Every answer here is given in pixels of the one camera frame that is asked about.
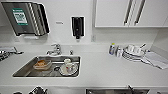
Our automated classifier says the small clear jar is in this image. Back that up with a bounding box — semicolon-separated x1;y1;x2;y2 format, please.
115;46;123;58

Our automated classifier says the stack of white plates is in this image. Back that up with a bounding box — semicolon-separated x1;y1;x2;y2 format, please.
121;42;148;63

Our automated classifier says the chrome faucet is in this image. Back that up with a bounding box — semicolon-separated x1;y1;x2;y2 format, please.
45;43;63;57

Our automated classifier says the white cup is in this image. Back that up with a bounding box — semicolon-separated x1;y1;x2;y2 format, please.
63;58;73;68

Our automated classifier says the white dish towel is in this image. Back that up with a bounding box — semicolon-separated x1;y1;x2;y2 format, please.
141;50;168;71

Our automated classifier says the grey white dish cloth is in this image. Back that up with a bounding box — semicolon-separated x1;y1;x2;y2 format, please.
0;46;25;63

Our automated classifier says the white wall cabinet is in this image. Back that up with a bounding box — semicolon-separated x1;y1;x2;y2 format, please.
94;0;168;30

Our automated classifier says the white sink base cabinet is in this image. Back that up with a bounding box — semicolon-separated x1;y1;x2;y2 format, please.
46;87;84;94

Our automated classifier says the small chrome sink knob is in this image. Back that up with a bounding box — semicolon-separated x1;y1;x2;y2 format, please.
68;49;75;56

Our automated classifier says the small wall label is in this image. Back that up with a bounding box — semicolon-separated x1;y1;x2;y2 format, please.
55;21;64;26

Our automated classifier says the stainless steel sink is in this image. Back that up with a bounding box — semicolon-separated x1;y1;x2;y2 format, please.
12;54;82;79

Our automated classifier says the black soap dispenser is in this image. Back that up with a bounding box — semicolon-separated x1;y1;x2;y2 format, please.
70;15;86;40

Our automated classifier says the white wall outlet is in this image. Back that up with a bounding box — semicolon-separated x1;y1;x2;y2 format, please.
90;33;97;43

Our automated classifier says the steel paper towel dispenser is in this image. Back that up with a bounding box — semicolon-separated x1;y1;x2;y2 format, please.
1;1;51;38

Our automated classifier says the white patterned plate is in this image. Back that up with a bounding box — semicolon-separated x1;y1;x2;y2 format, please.
59;63;80;77

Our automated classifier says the blue dish soap bottle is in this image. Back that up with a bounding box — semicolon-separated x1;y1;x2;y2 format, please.
108;42;117;56

